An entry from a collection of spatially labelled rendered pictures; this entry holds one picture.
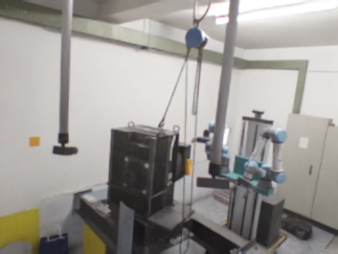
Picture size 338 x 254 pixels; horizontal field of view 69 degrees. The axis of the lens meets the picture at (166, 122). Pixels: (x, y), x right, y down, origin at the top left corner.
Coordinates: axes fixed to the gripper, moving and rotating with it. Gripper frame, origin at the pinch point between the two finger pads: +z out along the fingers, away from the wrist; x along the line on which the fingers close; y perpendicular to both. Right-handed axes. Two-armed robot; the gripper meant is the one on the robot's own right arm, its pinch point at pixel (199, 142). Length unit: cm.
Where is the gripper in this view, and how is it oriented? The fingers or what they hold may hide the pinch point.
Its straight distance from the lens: 214.1
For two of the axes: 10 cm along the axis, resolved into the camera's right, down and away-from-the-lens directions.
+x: -8.7, -1.2, 4.8
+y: -0.5, 9.9, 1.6
